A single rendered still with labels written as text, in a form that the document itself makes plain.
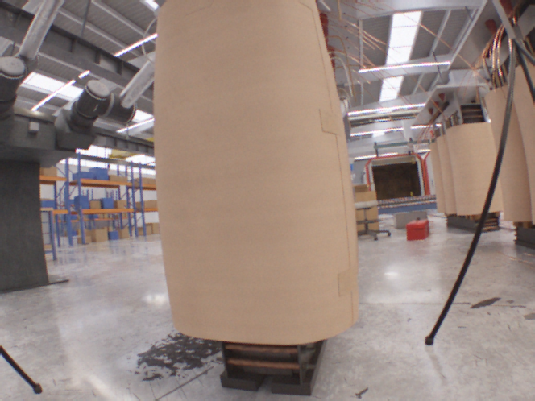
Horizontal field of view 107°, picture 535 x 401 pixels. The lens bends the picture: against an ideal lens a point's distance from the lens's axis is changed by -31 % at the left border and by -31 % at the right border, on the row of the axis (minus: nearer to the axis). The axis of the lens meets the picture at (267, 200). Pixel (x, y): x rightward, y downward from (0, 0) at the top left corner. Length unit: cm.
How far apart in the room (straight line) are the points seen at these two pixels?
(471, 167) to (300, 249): 281
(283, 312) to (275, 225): 17
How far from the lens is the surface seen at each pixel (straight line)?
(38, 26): 212
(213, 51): 67
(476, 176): 322
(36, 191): 286
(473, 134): 329
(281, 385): 77
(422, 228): 318
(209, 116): 60
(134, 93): 224
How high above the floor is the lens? 47
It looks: 2 degrees up
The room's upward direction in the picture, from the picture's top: 6 degrees counter-clockwise
